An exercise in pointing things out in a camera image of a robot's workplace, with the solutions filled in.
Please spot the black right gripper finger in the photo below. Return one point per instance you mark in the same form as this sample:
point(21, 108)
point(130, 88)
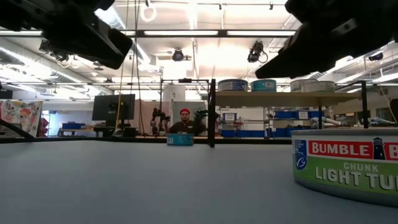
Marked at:
point(295, 62)

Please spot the green Bumble Bee tuna can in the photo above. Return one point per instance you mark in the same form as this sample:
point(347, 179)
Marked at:
point(297, 85)
point(348, 177)

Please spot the pale green label tuna can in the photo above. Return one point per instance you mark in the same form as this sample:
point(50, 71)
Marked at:
point(318, 87)

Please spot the teal yellowfin tuna can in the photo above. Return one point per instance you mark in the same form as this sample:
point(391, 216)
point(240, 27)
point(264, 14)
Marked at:
point(180, 140)
point(264, 86)

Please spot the dark blue tuna can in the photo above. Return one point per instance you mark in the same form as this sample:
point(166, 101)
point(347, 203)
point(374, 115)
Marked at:
point(233, 85)

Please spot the black ceiling spotlight cluster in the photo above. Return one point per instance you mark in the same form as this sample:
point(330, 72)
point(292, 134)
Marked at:
point(62, 57)

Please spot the rack with blue bins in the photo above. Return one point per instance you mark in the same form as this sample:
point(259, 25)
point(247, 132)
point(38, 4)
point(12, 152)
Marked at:
point(284, 114)

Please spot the black computer monitor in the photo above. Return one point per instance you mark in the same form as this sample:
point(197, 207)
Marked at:
point(113, 107)

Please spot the blue crate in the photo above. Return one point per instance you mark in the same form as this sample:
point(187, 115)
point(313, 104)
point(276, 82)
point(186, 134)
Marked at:
point(73, 126)

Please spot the pink partition panel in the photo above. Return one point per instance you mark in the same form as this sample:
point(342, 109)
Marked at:
point(144, 113)

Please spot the colourful floral poster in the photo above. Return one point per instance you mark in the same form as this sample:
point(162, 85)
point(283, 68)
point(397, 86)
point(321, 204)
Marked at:
point(20, 115)

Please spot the grey partition panel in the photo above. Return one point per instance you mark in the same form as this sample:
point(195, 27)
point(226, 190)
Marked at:
point(192, 105)

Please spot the person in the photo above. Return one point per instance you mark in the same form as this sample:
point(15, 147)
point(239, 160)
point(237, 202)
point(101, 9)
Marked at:
point(186, 126)

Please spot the wooden shelf black frame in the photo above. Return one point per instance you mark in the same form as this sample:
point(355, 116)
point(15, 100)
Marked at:
point(280, 99)

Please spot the black round ceiling camera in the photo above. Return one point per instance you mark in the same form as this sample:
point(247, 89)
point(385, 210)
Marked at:
point(178, 55)

